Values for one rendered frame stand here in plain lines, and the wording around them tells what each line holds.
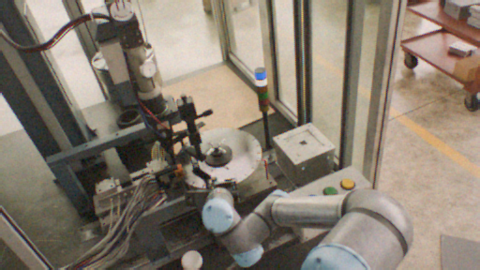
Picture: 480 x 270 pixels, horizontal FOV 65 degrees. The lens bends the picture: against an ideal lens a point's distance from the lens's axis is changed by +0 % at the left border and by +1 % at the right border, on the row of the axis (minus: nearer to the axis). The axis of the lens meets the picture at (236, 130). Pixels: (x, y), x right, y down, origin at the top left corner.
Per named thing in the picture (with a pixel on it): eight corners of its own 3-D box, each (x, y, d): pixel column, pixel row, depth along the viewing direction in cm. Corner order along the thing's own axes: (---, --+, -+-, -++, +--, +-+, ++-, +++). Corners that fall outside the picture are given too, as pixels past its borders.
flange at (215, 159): (224, 169, 137) (223, 163, 135) (198, 162, 141) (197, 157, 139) (237, 148, 144) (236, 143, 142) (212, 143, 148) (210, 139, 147)
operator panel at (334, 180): (350, 191, 146) (352, 164, 137) (367, 211, 138) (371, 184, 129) (286, 220, 140) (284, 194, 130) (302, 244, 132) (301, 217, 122)
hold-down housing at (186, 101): (202, 136, 133) (189, 89, 121) (205, 144, 130) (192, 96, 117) (187, 140, 133) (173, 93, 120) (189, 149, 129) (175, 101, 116)
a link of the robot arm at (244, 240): (278, 241, 97) (255, 207, 97) (249, 272, 92) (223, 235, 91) (263, 240, 104) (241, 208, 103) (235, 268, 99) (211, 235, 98)
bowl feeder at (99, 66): (163, 89, 223) (145, 33, 200) (178, 116, 200) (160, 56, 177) (112, 107, 216) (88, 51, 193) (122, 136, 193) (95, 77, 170)
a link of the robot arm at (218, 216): (214, 243, 91) (194, 215, 90) (217, 227, 102) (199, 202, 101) (241, 225, 91) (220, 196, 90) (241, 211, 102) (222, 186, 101)
